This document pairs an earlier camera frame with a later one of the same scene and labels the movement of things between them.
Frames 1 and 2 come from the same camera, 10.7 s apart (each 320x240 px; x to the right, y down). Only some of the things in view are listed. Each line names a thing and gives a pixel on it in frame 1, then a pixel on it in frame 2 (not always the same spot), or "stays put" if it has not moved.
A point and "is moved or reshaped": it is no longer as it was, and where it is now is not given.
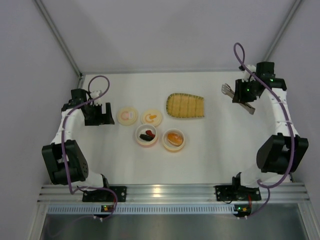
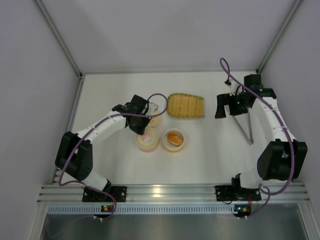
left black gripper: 99,120 to 137,125
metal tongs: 227,90 is moved or reshaped
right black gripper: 240,95 to 222,106
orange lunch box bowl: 168,145 stays put
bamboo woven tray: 180,105 stays put
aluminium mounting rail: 289,193 stays put
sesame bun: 175,139 stays put
